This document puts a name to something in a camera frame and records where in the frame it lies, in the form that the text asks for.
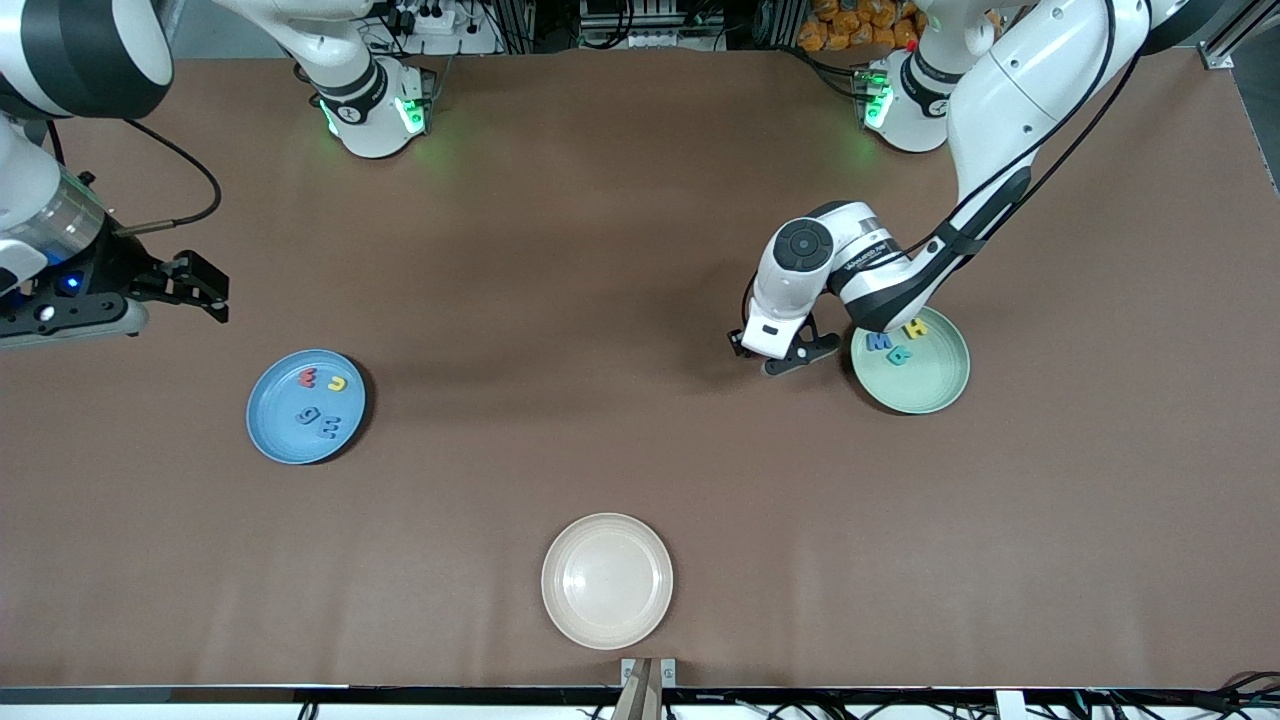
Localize beige plate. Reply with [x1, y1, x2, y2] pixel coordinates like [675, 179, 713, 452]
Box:
[541, 512, 675, 651]

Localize blue plate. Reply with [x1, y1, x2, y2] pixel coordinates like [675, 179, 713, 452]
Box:
[246, 348, 368, 466]

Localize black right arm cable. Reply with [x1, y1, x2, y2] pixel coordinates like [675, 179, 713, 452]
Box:
[112, 118, 223, 237]

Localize tangled floor cables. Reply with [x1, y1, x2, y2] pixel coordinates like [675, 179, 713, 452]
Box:
[1080, 672, 1280, 720]

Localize orange bags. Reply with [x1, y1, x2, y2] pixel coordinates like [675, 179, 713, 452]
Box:
[797, 0, 923, 53]

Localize metal table edge bracket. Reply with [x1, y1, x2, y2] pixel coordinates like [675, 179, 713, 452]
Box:
[620, 657, 677, 720]

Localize aluminium frame rail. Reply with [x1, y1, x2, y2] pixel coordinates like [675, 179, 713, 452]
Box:
[1203, 0, 1280, 71]

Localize metal equipment rack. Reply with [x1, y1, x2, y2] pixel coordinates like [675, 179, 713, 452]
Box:
[578, 0, 736, 51]

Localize white power strip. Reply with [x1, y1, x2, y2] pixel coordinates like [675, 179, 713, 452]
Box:
[385, 0, 459, 36]

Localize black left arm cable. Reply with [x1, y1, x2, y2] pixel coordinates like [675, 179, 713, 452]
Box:
[895, 0, 1147, 263]

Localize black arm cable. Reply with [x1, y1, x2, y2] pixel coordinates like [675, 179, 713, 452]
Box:
[895, 0, 1147, 263]
[112, 118, 223, 237]

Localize green plate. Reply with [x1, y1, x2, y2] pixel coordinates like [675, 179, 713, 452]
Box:
[850, 305, 972, 416]

